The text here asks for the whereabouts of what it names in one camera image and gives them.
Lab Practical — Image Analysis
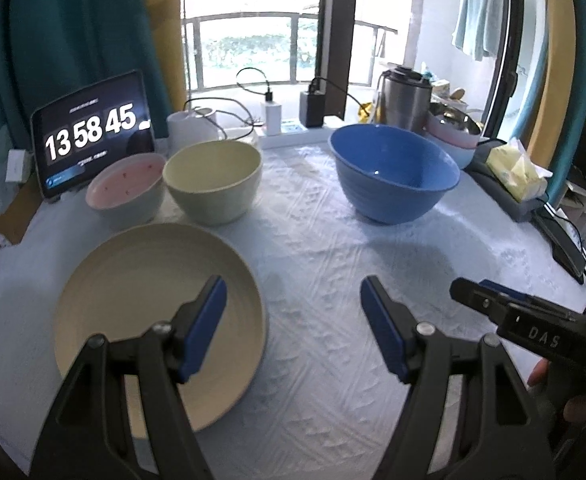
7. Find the black charger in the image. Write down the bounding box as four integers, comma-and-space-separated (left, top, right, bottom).
300, 90, 325, 128

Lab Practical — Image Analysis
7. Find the yellow curtain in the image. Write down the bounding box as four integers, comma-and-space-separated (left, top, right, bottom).
143, 0, 188, 116
528, 0, 586, 171

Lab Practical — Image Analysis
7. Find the small pink bowl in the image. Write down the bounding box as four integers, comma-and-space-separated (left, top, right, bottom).
425, 112, 480, 149

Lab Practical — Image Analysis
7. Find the black lamp cable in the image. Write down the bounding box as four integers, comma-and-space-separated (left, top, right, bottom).
183, 97, 258, 142

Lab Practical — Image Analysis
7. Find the large blue bowl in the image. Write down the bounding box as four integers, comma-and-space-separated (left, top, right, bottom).
328, 124, 461, 225

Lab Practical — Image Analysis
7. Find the person's right hand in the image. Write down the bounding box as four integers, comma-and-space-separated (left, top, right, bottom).
528, 357, 586, 423

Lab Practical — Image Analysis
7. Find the yellow tissue pack in holder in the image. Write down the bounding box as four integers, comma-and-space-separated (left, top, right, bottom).
465, 137, 548, 223

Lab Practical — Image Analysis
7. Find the small white box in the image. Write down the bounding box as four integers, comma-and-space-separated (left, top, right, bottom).
5, 149, 32, 183

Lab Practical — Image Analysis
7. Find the white textured tablecloth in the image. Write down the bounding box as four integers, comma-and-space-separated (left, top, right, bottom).
0, 130, 586, 480

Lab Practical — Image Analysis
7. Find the black flat device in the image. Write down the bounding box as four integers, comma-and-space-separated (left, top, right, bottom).
533, 207, 586, 286

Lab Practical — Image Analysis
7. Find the dark sliding door frame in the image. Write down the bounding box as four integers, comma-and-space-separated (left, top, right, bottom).
315, 0, 361, 121

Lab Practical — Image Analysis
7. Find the stainless steel thermos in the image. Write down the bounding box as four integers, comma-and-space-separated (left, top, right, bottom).
375, 65, 434, 133

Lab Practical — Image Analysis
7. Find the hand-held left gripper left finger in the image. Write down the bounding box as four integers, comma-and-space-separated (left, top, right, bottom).
29, 275, 228, 480

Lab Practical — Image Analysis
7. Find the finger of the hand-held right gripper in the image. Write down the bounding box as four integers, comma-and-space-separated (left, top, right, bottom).
478, 280, 581, 317
450, 277, 506, 330

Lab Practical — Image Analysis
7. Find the white desk lamp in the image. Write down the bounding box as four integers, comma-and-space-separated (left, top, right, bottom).
135, 0, 236, 158

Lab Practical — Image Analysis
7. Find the teal curtain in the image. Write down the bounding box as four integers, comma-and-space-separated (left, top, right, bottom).
548, 0, 586, 201
0, 0, 174, 146

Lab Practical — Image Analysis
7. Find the black charger cable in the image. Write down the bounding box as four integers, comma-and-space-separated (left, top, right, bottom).
235, 66, 274, 103
310, 76, 374, 116

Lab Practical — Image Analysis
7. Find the balcony railing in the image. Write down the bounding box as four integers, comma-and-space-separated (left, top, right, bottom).
183, 10, 398, 91

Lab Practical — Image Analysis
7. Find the light blue hanging towel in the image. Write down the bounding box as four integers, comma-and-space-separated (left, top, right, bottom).
453, 0, 504, 61

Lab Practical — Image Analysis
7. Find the pink dotted bowl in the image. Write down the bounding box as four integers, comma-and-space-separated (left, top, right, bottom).
85, 152, 168, 226

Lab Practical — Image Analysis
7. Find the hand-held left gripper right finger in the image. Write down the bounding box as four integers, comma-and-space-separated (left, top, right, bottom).
360, 275, 558, 480

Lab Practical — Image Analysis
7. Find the steel bowl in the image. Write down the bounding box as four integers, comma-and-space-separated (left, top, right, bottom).
428, 102, 481, 137

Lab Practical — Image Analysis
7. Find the pale yellow bowl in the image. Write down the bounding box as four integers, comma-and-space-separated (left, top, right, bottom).
163, 140, 264, 226

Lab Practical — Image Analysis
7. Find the clear glass dish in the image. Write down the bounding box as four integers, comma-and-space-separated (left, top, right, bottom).
223, 120, 262, 149

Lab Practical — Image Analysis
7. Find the white charger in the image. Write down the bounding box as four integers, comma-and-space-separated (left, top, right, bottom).
264, 101, 282, 136

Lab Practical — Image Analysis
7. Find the beige plate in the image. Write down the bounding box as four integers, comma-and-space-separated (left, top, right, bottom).
53, 223, 268, 433

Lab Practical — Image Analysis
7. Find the white power strip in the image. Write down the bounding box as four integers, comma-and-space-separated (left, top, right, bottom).
260, 120, 346, 150

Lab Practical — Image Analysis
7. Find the tablet with clock display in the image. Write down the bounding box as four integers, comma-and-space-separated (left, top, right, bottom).
30, 70, 156, 204

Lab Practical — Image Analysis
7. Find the cardboard box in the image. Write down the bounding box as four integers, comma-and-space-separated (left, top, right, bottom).
0, 180, 41, 248

